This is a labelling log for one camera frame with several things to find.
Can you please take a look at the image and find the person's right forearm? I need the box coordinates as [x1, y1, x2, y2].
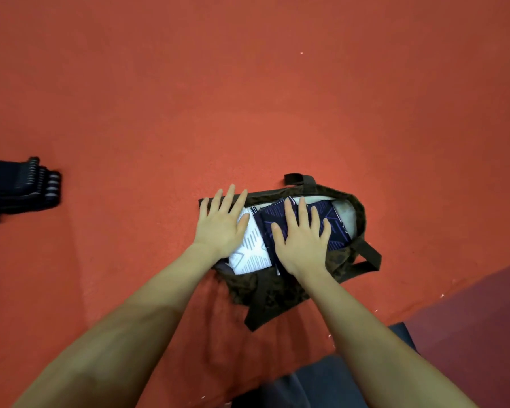
[299, 269, 477, 408]

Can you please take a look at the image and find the person's left hand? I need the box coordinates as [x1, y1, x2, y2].
[193, 184, 252, 264]

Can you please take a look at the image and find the single pale blue-white sock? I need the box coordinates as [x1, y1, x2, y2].
[228, 208, 277, 275]

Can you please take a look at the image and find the person's left forearm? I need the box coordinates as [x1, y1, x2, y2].
[12, 246, 226, 408]

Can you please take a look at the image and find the dark grey seat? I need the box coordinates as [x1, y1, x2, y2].
[233, 322, 418, 408]

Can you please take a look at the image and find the single navy blue-lined sock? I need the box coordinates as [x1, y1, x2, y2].
[253, 198, 354, 270]

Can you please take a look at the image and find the person's right hand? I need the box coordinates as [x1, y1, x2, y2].
[270, 197, 333, 281]

